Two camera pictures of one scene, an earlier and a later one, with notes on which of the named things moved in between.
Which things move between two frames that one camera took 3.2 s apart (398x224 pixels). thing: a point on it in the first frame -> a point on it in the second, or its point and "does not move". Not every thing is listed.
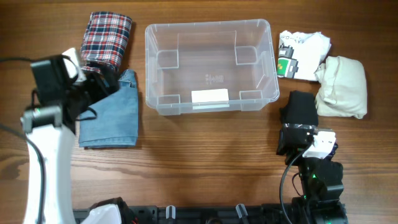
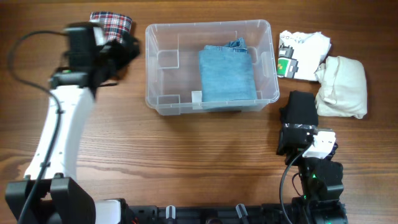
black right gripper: (286, 143) does not move
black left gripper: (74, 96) -> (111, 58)
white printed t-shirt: (300, 54) does not move
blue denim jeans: (116, 122) -> (227, 73)
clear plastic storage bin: (224, 66) does not move
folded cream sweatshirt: (342, 88) does not move
